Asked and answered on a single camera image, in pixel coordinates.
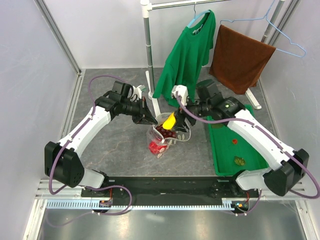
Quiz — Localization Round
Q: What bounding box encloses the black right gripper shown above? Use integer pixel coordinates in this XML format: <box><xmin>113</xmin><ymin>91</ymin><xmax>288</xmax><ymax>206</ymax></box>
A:
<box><xmin>172</xmin><ymin>93</ymin><xmax>211</xmax><ymax>133</ymax></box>

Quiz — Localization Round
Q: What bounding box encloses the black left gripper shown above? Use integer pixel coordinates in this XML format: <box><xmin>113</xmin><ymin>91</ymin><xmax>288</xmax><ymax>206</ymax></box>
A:
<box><xmin>120</xmin><ymin>96</ymin><xmax>157</xmax><ymax>126</ymax></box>

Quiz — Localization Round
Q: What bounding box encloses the purple grape bunch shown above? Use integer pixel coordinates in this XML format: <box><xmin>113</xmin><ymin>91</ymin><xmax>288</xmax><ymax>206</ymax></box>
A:
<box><xmin>155</xmin><ymin>125</ymin><xmax>177</xmax><ymax>139</ymax></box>

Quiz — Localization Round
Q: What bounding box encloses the clear dotted zip top bag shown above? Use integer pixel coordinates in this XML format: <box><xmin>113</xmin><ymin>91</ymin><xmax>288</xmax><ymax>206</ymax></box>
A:
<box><xmin>146</xmin><ymin>112</ymin><xmax>192</xmax><ymax>158</ymax></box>

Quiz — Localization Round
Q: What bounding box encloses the red bell pepper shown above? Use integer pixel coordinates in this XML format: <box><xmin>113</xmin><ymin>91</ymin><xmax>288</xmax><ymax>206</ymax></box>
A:
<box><xmin>148</xmin><ymin>141</ymin><xmax>168</xmax><ymax>155</ymax></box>

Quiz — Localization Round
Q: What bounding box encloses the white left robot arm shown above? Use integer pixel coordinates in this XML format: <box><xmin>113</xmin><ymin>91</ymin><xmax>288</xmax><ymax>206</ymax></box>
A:
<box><xmin>44</xmin><ymin>81</ymin><xmax>157</xmax><ymax>197</ymax></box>

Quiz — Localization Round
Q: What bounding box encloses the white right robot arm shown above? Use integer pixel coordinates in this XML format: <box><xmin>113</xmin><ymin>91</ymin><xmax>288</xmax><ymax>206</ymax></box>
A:
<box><xmin>171</xmin><ymin>79</ymin><xmax>309</xmax><ymax>197</ymax></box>

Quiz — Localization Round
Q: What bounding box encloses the green plastic tray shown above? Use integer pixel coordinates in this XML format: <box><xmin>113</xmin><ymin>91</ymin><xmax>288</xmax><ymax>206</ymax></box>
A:
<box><xmin>205</xmin><ymin>104</ymin><xmax>270</xmax><ymax>177</ymax></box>

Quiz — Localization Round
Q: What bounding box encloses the green leaf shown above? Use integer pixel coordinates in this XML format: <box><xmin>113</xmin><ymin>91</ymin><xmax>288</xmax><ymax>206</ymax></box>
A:
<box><xmin>234</xmin><ymin>156</ymin><xmax>246</xmax><ymax>166</ymax></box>

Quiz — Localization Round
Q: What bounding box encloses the green t-shirt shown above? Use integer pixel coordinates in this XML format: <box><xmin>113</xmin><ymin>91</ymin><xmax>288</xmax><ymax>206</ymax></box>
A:
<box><xmin>152</xmin><ymin>10</ymin><xmax>216</xmax><ymax>107</ymax></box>

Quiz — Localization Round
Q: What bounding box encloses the brown towel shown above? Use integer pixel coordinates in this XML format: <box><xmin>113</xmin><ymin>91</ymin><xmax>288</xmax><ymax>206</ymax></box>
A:
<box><xmin>209</xmin><ymin>25</ymin><xmax>276</xmax><ymax>95</ymax></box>

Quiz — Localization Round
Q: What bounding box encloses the light blue shirt hanger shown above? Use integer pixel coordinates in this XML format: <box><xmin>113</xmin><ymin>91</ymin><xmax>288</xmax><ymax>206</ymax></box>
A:
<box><xmin>187</xmin><ymin>1</ymin><xmax>211</xmax><ymax>28</ymax></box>

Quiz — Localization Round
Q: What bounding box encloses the white garment rack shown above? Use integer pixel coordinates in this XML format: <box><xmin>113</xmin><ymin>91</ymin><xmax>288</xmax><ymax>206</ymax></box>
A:
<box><xmin>139</xmin><ymin>0</ymin><xmax>301</xmax><ymax>117</ymax></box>

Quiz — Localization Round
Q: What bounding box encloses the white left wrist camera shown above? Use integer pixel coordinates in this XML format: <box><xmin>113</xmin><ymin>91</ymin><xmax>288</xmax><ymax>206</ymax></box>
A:
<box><xmin>131</xmin><ymin>85</ymin><xmax>147</xmax><ymax>101</ymax></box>

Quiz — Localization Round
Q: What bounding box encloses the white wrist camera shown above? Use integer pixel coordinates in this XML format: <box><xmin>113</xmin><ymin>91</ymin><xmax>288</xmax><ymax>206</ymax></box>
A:
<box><xmin>131</xmin><ymin>85</ymin><xmax>147</xmax><ymax>101</ymax></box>
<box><xmin>171</xmin><ymin>85</ymin><xmax>189</xmax><ymax>107</ymax></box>

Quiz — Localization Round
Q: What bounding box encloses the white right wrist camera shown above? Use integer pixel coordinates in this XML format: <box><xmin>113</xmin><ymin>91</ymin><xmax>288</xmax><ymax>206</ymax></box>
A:
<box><xmin>171</xmin><ymin>85</ymin><xmax>189</xmax><ymax>107</ymax></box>

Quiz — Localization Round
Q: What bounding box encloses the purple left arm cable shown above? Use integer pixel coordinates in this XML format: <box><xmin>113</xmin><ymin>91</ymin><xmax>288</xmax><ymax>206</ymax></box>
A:
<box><xmin>48</xmin><ymin>74</ymin><xmax>133</xmax><ymax>195</ymax></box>

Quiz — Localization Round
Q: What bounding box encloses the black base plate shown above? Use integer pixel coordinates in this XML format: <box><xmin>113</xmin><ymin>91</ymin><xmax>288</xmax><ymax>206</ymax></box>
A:
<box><xmin>80</xmin><ymin>175</ymin><xmax>260</xmax><ymax>207</ymax></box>

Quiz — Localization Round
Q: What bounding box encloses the slotted cable duct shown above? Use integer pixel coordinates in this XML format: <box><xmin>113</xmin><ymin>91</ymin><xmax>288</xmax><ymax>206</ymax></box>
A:
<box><xmin>46</xmin><ymin>199</ymin><xmax>236</xmax><ymax>211</ymax></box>

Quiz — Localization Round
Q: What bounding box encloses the blue wire hanger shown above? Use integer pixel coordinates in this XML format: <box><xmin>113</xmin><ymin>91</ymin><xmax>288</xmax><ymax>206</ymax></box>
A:
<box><xmin>219</xmin><ymin>0</ymin><xmax>307</xmax><ymax>58</ymax></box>

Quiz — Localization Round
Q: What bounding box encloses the aluminium frame post right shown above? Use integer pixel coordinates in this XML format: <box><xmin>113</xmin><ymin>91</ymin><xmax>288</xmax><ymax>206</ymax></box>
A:
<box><xmin>264</xmin><ymin>0</ymin><xmax>302</xmax><ymax>45</ymax></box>

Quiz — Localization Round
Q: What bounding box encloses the aluminium frame post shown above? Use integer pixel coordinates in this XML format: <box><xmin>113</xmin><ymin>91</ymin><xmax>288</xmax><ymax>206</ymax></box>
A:
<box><xmin>34</xmin><ymin>0</ymin><xmax>82</xmax><ymax>75</ymax></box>
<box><xmin>264</xmin><ymin>0</ymin><xmax>302</xmax><ymax>45</ymax></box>

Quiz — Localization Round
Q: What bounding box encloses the aluminium frame post left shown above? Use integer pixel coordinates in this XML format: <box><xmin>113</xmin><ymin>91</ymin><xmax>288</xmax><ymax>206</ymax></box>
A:
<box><xmin>34</xmin><ymin>0</ymin><xmax>82</xmax><ymax>75</ymax></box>

